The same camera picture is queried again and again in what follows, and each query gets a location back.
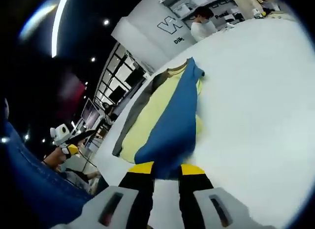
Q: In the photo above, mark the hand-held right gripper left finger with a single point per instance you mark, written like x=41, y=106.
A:
x=137, y=197

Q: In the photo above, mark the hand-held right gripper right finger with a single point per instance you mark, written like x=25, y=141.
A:
x=189, y=197

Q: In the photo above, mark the curved ceiling light strip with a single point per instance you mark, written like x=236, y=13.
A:
x=57, y=24

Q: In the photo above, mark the grey shelf rack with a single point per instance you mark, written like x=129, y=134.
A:
x=206, y=5

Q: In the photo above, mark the person's left hand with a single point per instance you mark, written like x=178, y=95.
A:
x=54, y=157

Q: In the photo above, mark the yellow long-sleeved garment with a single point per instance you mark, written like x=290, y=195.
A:
x=172, y=115

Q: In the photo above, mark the operator in blue shirt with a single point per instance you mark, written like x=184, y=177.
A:
x=37, y=179

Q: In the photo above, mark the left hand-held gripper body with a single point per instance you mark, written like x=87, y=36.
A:
x=60, y=134

